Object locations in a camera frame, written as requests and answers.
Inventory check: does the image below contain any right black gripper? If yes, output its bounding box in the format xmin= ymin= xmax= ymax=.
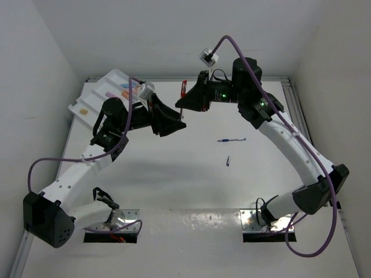
xmin=176 ymin=69 xmax=245 ymax=112

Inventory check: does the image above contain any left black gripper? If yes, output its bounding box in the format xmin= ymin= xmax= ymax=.
xmin=117 ymin=93 xmax=186 ymax=137

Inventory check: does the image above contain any red pen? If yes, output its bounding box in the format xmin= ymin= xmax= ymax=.
xmin=179 ymin=81 xmax=188 ymax=122

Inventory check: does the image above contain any blue pen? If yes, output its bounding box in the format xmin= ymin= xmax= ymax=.
xmin=217 ymin=138 xmax=246 ymax=142

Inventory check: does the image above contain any purple pink highlighter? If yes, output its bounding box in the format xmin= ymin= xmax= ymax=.
xmin=106 ymin=92 xmax=115 ymax=98

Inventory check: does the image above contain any yellow eraser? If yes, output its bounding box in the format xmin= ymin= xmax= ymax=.
xmin=79 ymin=109 xmax=88 ymax=115

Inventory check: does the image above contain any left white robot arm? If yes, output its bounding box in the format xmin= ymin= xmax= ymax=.
xmin=23 ymin=94 xmax=186 ymax=248

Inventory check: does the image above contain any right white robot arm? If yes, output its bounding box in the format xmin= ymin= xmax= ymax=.
xmin=175 ymin=58 xmax=350 ymax=225

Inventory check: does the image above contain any white compartment tray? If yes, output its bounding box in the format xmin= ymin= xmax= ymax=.
xmin=68 ymin=69 xmax=129 ymax=129

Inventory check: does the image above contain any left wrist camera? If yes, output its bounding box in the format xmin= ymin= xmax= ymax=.
xmin=139 ymin=81 xmax=155 ymax=101

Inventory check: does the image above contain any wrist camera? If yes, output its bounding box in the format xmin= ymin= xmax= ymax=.
xmin=199 ymin=48 xmax=219 ymax=68
xmin=139 ymin=81 xmax=155 ymax=101

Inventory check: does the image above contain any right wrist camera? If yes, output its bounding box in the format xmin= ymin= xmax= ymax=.
xmin=199 ymin=48 xmax=219 ymax=68

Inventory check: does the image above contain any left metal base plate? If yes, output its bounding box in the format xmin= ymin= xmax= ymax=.
xmin=85 ymin=209 xmax=143 ymax=234

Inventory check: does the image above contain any metal base plate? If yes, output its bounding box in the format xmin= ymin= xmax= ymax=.
xmin=239 ymin=208 xmax=292 ymax=234
xmin=85 ymin=209 xmax=143 ymax=234

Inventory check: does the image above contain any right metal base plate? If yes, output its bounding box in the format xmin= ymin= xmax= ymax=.
xmin=239 ymin=208 xmax=292 ymax=234

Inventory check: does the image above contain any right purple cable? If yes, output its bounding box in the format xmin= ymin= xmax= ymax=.
xmin=213 ymin=34 xmax=339 ymax=258

